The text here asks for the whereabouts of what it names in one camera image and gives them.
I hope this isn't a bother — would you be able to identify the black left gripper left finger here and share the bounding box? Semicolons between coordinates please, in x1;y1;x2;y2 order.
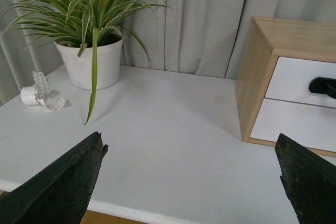
1;132;108;223

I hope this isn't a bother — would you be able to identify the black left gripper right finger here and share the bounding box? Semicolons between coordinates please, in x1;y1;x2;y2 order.
275;134;335;223

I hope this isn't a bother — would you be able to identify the black drawer handle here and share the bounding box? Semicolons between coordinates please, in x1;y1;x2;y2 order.
309;77;336;99

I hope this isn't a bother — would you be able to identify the wooden drawer cabinet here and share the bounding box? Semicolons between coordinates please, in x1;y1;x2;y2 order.
235;17;335;146

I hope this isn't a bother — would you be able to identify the white double-sided tape roll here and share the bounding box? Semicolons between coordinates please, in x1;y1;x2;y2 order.
20;71;66;111

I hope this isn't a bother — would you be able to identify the white plant pot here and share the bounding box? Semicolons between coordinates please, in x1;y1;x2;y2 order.
55;38;123;90

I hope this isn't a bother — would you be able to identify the grey curtain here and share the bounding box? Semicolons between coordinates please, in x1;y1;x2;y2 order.
0;0;336;106

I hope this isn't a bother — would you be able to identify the green spider plant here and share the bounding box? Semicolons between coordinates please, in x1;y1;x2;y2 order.
1;0;166;113

